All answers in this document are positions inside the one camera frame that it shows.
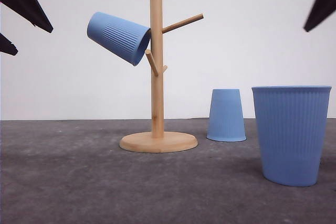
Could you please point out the large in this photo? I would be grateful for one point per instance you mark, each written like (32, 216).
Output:
(292, 124)

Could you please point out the blue cup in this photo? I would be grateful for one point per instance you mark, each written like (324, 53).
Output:
(226, 116)
(119, 38)

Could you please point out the wooden mug tree stand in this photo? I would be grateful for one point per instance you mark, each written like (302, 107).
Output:
(158, 141)

